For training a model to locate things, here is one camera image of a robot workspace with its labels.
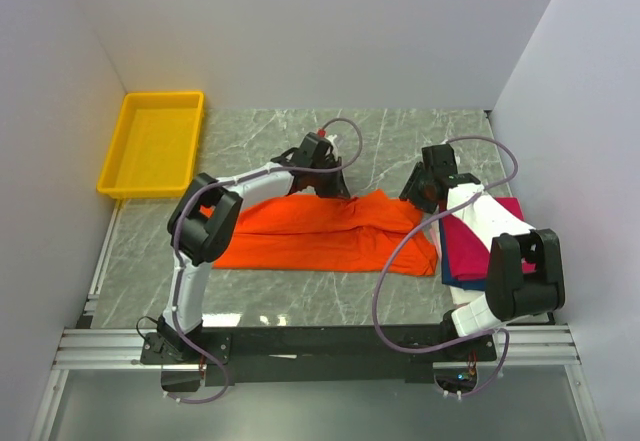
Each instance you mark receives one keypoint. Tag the navy blue folded t shirt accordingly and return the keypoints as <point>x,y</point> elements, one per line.
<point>449,280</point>

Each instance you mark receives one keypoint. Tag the aluminium frame rail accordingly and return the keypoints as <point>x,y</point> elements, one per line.
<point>111,349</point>

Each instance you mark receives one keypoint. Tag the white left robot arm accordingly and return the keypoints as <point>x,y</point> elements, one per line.
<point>201,229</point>

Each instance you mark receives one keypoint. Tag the pink folded t shirt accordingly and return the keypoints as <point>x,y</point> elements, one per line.
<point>434,234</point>

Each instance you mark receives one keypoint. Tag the yellow plastic tray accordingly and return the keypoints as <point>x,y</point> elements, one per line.
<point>153,149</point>

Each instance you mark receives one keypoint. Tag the magenta folded t shirt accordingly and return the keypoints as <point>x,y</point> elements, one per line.
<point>468,257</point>

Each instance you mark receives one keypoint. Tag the orange t shirt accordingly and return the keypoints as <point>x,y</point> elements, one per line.
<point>303,232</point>

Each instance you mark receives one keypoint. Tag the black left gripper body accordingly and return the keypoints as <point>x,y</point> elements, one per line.
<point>330,163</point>

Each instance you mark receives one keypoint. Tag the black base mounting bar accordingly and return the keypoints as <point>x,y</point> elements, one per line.
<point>414,338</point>

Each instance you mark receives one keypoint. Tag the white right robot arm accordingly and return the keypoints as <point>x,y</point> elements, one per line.
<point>525,271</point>

